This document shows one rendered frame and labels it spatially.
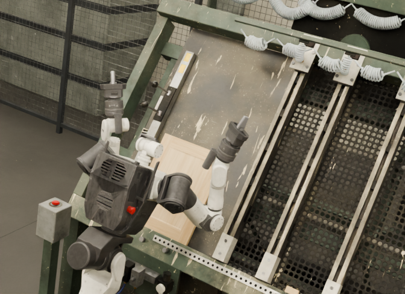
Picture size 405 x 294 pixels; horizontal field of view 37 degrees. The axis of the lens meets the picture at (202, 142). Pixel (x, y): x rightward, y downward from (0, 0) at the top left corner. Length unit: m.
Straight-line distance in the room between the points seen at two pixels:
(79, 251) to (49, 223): 0.61
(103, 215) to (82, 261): 0.20
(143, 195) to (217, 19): 1.15
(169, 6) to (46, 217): 1.31
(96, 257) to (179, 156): 0.83
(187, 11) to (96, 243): 1.42
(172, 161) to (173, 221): 0.32
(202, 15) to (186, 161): 0.79
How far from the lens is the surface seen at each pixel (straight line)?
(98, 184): 2.56
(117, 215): 2.52
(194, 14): 3.35
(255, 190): 2.92
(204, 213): 2.68
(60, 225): 3.15
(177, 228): 3.05
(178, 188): 2.53
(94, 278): 2.77
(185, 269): 2.97
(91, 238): 2.61
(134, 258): 3.12
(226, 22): 3.26
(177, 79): 3.28
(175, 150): 3.17
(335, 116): 2.94
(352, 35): 3.51
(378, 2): 3.45
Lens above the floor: 2.40
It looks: 20 degrees down
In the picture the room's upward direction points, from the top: 11 degrees clockwise
